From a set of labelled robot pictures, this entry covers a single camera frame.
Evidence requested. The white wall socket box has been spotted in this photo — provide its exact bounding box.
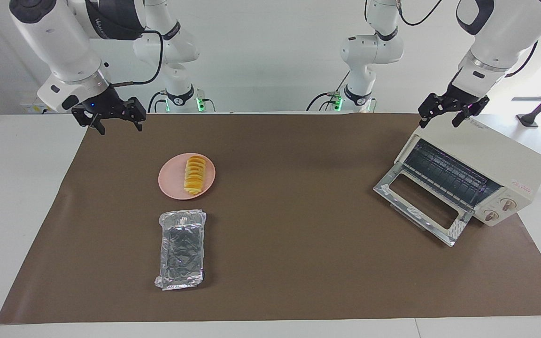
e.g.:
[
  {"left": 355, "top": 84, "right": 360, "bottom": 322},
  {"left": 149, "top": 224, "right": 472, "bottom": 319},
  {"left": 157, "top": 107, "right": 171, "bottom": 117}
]
[{"left": 19, "top": 96, "right": 57, "bottom": 114}]

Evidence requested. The silver foil baking tray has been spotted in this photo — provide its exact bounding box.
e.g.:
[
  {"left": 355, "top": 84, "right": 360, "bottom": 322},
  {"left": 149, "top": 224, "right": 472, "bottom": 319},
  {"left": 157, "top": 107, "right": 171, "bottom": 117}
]
[{"left": 154, "top": 209, "right": 207, "bottom": 291}]

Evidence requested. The glass oven door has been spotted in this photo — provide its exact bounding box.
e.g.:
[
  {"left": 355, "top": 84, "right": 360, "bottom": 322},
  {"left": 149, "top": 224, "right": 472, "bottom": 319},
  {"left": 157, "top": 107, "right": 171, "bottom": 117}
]
[{"left": 373, "top": 162, "right": 475, "bottom": 247}]

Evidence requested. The pink round plate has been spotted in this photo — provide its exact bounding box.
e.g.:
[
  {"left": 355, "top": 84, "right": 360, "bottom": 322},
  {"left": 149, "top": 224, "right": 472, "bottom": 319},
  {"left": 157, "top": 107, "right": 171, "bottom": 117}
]
[{"left": 158, "top": 153, "right": 216, "bottom": 200}]

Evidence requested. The cream toaster oven body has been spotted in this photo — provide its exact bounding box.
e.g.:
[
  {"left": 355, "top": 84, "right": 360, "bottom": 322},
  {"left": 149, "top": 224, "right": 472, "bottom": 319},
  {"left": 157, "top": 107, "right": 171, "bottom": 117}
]
[{"left": 394, "top": 114, "right": 541, "bottom": 227}]

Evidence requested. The sliced yellow bread loaf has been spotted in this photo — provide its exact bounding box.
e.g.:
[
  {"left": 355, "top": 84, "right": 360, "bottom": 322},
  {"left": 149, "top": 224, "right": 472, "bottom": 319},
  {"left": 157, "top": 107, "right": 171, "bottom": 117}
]
[{"left": 184, "top": 156, "right": 207, "bottom": 196}]

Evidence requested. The metal oven wire rack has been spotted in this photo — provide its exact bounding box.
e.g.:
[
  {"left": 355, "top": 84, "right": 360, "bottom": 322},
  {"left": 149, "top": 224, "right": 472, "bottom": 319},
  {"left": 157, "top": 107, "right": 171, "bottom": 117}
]
[{"left": 402, "top": 139, "right": 502, "bottom": 208}]

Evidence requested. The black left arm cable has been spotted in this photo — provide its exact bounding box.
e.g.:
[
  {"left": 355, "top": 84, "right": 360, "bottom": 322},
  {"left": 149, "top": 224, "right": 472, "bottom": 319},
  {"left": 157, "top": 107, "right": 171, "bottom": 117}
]
[{"left": 396, "top": 0, "right": 539, "bottom": 78}]

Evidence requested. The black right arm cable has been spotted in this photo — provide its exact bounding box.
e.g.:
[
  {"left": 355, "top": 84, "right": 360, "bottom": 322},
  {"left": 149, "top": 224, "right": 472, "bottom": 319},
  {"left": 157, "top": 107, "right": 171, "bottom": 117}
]
[{"left": 111, "top": 30, "right": 164, "bottom": 87}]

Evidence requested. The black arm base cable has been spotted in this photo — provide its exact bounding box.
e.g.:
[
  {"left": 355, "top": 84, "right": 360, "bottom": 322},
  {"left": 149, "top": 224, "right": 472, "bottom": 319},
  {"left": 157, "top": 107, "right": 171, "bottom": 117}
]
[
  {"left": 306, "top": 70, "right": 351, "bottom": 112},
  {"left": 147, "top": 91, "right": 168, "bottom": 113}
]

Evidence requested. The brown table mat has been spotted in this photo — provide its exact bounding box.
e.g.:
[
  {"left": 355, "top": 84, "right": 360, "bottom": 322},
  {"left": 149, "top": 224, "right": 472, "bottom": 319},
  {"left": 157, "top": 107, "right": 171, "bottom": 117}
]
[{"left": 0, "top": 113, "right": 541, "bottom": 324}]

